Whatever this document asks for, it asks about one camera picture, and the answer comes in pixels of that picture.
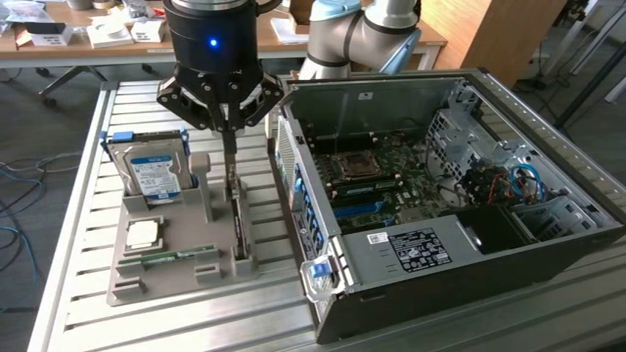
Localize silver CPU chip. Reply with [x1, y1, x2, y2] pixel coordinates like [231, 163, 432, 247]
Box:
[126, 221, 161, 247]

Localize blue expansion slot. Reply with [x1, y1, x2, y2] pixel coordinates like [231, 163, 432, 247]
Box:
[335, 203, 386, 218]

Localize hard disk in blue caddy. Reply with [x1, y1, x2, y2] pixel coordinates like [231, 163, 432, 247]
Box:
[101, 126, 197, 206]

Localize grey parts rack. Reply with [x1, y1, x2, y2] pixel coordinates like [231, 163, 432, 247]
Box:
[106, 152, 261, 307]

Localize white box with roll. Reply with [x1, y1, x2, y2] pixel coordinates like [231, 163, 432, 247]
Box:
[86, 16, 135, 50]

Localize wooden cabinet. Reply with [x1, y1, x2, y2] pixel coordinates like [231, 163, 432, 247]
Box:
[420, 0, 572, 89]

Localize silver power supply unit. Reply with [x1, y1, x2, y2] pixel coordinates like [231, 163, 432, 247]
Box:
[337, 214, 481, 290]

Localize metal CPU socket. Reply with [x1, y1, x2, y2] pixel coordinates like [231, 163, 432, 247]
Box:
[330, 150, 381, 180]

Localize white labelled box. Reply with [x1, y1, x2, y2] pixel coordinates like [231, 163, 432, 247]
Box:
[130, 20, 167, 44]

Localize blue data wire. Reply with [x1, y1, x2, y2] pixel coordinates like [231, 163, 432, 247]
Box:
[508, 164, 550, 206]

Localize silver perforated drive cage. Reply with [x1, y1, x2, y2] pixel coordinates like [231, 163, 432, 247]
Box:
[424, 108, 496, 191]

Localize green motherboard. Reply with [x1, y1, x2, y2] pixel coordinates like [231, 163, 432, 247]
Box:
[307, 135, 460, 234]

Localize black fan duct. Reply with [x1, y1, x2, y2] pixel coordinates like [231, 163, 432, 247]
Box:
[454, 205, 540, 256]

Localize clear plastic bag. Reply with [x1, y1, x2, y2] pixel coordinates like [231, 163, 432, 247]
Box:
[0, 0, 55, 25]

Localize silver disk bay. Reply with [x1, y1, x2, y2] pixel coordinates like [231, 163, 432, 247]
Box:
[512, 196, 601, 243]

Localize white floor cable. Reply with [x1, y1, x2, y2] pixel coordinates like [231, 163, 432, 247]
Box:
[0, 152, 83, 173]

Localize blue floor cable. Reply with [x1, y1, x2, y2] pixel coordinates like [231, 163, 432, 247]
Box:
[0, 161, 48, 312]

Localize stack of white papers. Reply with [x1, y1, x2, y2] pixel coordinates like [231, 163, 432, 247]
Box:
[270, 17, 310, 45]

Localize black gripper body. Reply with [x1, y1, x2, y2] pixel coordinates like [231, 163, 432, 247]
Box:
[163, 6, 270, 108]

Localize open black PC case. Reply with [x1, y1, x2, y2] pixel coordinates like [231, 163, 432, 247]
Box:
[263, 67, 626, 345]

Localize green graphics card black shroud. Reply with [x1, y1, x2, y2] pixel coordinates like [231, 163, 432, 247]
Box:
[221, 128, 251, 265]

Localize installed green RAM stick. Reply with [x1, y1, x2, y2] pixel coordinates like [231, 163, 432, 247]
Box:
[339, 181, 398, 195]

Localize white box with black lid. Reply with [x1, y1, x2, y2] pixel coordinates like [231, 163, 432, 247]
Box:
[24, 22, 75, 48]

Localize brown cardboard box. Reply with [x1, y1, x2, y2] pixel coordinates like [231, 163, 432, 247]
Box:
[287, 0, 317, 26]

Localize wooden desk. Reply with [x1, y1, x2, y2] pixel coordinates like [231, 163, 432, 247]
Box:
[0, 0, 449, 80]

